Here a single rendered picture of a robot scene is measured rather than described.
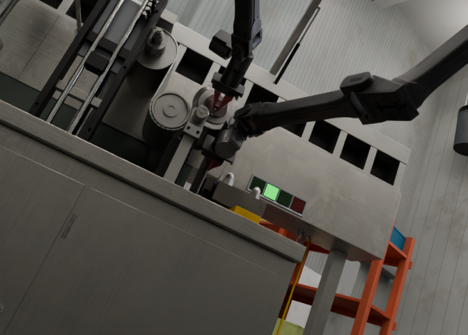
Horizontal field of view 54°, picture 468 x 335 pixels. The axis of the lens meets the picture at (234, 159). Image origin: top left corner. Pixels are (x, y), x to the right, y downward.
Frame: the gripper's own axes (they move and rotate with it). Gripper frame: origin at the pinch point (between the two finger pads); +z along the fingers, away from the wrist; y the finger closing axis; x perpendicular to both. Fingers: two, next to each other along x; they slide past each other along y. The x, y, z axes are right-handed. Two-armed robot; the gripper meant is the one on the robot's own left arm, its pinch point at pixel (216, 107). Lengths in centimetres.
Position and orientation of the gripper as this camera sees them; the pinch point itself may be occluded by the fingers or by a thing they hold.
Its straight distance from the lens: 140.5
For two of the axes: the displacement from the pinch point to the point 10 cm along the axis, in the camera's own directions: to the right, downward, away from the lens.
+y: 8.9, 4.3, 1.5
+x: 0.9, -4.9, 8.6
